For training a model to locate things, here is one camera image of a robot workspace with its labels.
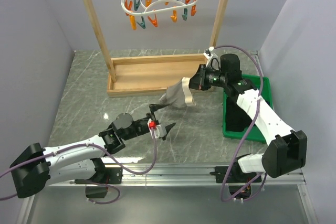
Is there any teal clip front left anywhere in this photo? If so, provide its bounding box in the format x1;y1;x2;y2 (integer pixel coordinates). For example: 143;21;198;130
137;16;146;29

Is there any yellow clip inner left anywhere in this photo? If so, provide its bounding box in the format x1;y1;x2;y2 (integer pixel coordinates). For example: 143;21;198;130
145;0;153;7

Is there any wooden hanging rack frame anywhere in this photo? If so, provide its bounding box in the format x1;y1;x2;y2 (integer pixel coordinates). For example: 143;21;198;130
83;0;228;97

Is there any yellow clip front left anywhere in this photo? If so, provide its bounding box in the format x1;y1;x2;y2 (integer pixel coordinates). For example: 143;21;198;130
129;15;137;30

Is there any green plastic bin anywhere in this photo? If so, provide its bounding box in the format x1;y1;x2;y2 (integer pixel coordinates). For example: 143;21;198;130
222;74;273;144

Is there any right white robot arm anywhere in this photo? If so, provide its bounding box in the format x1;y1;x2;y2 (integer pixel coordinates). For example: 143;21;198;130
189;54;307;182

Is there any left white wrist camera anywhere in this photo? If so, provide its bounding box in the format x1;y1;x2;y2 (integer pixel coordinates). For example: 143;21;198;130
148;119;167;140

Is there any teal clip back left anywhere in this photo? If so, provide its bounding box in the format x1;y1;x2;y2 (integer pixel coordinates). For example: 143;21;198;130
133;0;141;11

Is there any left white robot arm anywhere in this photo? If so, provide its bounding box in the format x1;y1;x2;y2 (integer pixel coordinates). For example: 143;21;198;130
9;104;175;198

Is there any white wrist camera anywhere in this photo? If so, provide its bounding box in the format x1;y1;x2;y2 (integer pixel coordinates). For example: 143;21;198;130
203;47;219;70
148;119;167;140

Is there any black garment in bin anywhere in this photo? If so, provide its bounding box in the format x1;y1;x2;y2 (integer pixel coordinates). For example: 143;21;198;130
225;98;252;132

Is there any taupe underwear beige waistband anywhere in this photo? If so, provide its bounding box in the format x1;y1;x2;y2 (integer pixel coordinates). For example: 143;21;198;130
159;77;195;108

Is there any yellow clip front right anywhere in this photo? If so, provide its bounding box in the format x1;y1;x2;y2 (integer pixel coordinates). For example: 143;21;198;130
170;6;177;23

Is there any teal clip front right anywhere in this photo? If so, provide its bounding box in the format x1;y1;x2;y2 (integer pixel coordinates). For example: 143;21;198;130
182;8;188;21

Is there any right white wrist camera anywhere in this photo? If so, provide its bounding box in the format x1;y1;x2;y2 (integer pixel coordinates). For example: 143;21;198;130
203;47;219;70

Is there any aluminium mounting rail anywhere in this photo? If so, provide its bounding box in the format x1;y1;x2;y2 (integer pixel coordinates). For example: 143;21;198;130
17;163;318;223

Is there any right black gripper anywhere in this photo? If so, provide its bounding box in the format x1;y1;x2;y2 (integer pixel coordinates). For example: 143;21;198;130
184;65;228;91

